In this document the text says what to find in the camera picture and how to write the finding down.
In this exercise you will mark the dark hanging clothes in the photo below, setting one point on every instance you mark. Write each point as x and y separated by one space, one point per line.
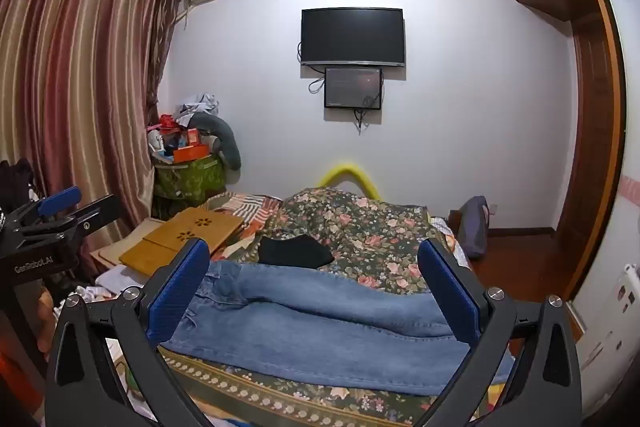
15 184

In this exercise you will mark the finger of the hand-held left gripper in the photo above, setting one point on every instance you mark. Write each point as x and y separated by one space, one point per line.
97 212
59 199

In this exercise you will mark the blue denim pants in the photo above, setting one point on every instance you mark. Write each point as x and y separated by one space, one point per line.
320 312

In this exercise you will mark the small black wall monitor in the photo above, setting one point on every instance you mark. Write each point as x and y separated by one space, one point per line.
353 87

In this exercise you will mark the grey plush pillow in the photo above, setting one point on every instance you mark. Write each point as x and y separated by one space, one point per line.
225 139

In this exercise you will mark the yellow foam tube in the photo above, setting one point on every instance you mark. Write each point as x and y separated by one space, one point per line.
350 174

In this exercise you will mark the black cloth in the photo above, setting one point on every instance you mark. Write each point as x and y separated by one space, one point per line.
292 252

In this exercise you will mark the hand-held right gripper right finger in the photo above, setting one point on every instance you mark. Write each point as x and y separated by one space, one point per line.
450 294

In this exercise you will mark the wooden bed frame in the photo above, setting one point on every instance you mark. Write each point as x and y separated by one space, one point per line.
452 219

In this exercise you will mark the grey purple backpack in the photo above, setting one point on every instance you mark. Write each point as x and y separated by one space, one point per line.
472 227

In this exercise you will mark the white crumpled clothes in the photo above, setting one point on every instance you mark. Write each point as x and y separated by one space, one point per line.
199 107

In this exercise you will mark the white sliding door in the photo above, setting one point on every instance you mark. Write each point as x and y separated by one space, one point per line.
615 207

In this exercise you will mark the striped brown curtain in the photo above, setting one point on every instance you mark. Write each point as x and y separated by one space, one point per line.
85 82

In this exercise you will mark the floral green blanket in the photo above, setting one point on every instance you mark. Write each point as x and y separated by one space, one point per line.
360 227

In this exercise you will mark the orange box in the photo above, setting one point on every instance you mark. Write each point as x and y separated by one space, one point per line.
191 152

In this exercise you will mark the green fabric storage box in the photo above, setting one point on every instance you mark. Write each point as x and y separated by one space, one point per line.
189 179

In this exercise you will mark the wooden lap desk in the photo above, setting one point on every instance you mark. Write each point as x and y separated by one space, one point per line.
185 232

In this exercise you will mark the wooden wardrobe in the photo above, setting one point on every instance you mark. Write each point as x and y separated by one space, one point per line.
575 82

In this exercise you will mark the striped patchwork cloth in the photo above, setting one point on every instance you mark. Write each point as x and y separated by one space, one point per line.
250 209

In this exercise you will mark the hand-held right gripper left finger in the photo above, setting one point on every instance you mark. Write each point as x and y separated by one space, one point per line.
179 292

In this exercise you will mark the black wall television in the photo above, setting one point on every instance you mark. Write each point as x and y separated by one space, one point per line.
352 37

